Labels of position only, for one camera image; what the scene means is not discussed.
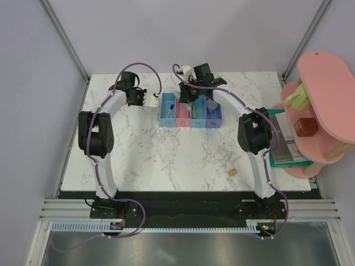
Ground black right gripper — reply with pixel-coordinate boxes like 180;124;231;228
178;78;202;104

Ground pink correction tape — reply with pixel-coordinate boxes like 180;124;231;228
179;103;191;118

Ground blue whiteboard marker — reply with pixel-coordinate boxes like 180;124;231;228
165;104;175;119

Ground teal blue plastic bin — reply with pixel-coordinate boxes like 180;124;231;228
191;95;206;128

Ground pink plastic bin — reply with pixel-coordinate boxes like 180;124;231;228
175;99;191;127

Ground clear jar of clips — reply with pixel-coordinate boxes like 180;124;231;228
206;99;219;114

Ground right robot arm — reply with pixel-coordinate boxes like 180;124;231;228
173;63;275;218

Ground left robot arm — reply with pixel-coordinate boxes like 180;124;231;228
78;71;146;218

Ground light blue left bin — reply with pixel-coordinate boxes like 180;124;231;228
159;93;176;128

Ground dark blue plastic bin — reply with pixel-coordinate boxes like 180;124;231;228
205;97;223;129

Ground small gold binder clip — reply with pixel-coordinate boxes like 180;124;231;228
228;168;237;177

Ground yellow cup on shelf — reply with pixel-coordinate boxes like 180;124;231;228
284;83;311;111

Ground green book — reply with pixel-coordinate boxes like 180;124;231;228
268;109;313;168

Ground brown cube on shelf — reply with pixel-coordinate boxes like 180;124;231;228
295;117;320;137

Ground pink wooden shelf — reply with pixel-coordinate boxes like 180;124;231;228
281;51;354;178

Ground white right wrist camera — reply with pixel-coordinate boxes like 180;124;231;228
177;65;194;83

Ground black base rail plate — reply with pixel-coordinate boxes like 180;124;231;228
59;189;321;228

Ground aluminium frame rails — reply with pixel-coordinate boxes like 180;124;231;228
26;194;341;265

